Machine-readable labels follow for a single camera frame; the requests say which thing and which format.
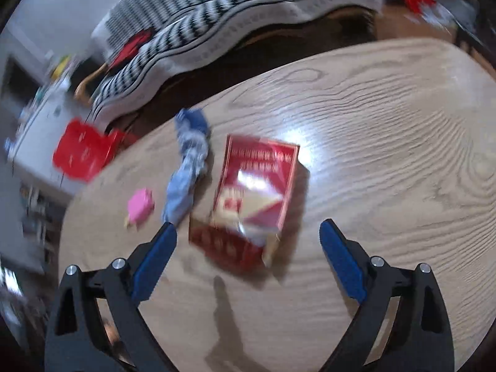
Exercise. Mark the pink popsicle toy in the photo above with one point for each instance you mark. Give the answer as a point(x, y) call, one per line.
point(140, 206)

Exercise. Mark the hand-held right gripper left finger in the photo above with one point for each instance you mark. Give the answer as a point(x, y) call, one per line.
point(155, 263)

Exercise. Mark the blue white crumpled wrapper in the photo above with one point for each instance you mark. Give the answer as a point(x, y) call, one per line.
point(190, 162)

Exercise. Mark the black white striped blanket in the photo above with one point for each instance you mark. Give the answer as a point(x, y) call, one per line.
point(217, 19)

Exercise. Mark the red cushion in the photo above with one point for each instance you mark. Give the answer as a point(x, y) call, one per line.
point(130, 48)

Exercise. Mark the wooden sofa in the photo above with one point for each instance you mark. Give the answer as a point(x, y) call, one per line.
point(91, 85)

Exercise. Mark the red cigarette box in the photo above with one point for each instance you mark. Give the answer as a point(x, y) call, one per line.
point(254, 201)

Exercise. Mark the white cabinet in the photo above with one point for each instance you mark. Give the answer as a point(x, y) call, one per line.
point(42, 131)

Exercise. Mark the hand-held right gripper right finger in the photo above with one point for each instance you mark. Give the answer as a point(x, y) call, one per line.
point(343, 263)

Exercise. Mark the red bear plastic chair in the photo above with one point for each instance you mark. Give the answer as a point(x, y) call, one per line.
point(83, 151)

